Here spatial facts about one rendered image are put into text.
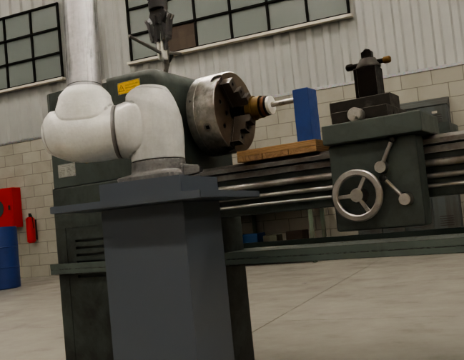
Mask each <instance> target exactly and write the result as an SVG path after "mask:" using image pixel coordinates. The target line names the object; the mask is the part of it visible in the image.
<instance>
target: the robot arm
mask: <svg viewBox="0 0 464 360"><path fill-rule="evenodd" d="M147 1H148V7H149V12H150V15H149V19H148V20H147V21H146V20H145V21H144V22H145V24H146V25H147V29H148V32H149V37H150V41H151V43H153V44H155V46H156V49H158V50H160V51H162V54H158V53H157V55H158V60H159V61H164V60H168V56H167V50H168V41H169V40H171V39H172V21H173V18H174V14H171V13H169V12H168V11H167V9H168V6H167V0H147ZM62 8H63V20H64V42H65V57H66V83H67V87H66V88H65V90H63V92H61V94H60V95H59V97H58V102H57V105H56V108H55V111H51V112H49V113H48V114H47V116H46V117H45V119H44V121H43V124H42V125H41V138H42V141H43V144H44V148H45V149H46V151H47V152H48V153H49V154H51V155H52V156H55V157H57V158H60V159H63V160H66V161H71V162H76V163H90V162H100V161H110V160H114V159H122V158H124V159H131V162H132V174H131V175H128V176H125V177H122V178H119V179H117V181H118V183H119V182H124V181H135V180H140V179H151V178H157V177H163V176H173V175H179V174H181V175H192V176H200V173H202V171H203V169H202V165H201V164H186V161H185V153H184V150H185V144H184V128H183V123H182V116H181V114H180V111H179V108H178V106H177V103H176V101H175V100H174V97H173V95H172V94H171V93H170V91H169V90H168V88H167V87H165V86H162V85H157V84H142V85H139V86H136V87H135V88H134V89H132V90H131V91H130V92H129V93H128V94H127V95H126V97H125V102H123V103H120V104H118V105H113V102H112V97H111V95H110V94H109V93H108V91H106V90H105V89H104V88H103V87H102V70H101V58H100V46H99V23H98V11H97V0H62ZM166 20H167V21H166ZM152 22H153V26H152ZM153 27H154V28H153ZM160 30H161V35H162V40H161V39H160Z"/></svg>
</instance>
